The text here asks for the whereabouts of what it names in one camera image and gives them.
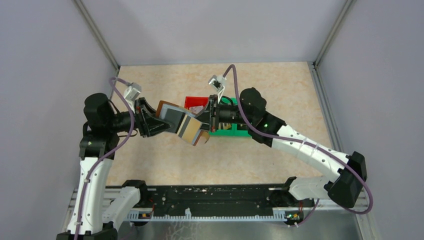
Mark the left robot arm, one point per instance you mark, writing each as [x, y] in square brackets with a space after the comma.
[104, 132]

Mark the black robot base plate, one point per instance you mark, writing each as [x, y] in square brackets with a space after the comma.
[228, 200]

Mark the brown leather card holder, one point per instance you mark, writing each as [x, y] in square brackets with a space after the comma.
[203, 137]

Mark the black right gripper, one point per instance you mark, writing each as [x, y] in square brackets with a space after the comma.
[209, 121]

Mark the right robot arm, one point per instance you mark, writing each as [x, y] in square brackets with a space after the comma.
[343, 176]

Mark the red plastic bin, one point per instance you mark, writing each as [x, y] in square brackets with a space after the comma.
[195, 101]

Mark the silver VIP card pile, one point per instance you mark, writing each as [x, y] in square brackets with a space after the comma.
[196, 109]

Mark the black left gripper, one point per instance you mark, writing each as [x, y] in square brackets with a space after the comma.
[145, 119]

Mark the aluminium frame rail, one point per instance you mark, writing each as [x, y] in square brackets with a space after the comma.
[288, 215]

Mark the green bin with gold cards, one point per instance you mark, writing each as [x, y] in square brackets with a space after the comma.
[230, 130]

